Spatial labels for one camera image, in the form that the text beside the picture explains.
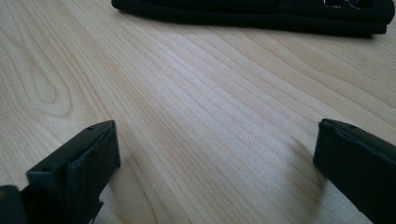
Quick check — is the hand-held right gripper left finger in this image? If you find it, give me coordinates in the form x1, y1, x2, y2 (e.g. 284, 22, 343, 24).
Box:
20, 120, 121, 224

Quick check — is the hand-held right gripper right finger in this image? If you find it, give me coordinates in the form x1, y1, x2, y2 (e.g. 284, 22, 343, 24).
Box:
313, 118, 396, 224

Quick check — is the black glove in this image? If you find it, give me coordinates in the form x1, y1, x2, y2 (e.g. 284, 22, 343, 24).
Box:
110, 0, 396, 38

